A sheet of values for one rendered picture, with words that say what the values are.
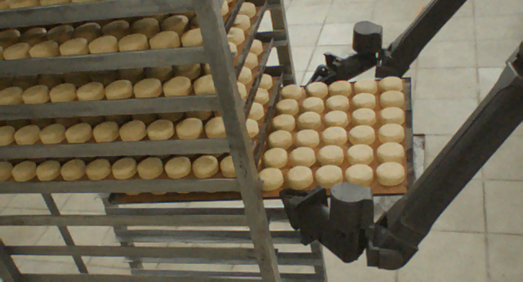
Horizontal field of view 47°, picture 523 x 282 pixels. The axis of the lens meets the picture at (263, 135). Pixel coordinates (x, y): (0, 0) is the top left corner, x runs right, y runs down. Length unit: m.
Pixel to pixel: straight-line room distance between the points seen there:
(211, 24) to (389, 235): 0.43
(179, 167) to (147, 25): 0.28
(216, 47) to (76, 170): 0.48
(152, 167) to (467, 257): 1.37
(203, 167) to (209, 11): 0.37
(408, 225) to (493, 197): 1.54
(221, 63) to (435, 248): 1.51
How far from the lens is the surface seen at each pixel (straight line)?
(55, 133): 1.24
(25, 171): 1.35
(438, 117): 2.94
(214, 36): 0.92
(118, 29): 1.13
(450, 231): 2.36
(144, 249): 1.31
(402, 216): 0.98
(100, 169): 1.25
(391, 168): 1.13
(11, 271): 1.50
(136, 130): 1.16
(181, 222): 1.22
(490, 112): 0.92
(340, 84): 1.40
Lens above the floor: 1.65
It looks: 34 degrees down
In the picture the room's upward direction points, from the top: 12 degrees counter-clockwise
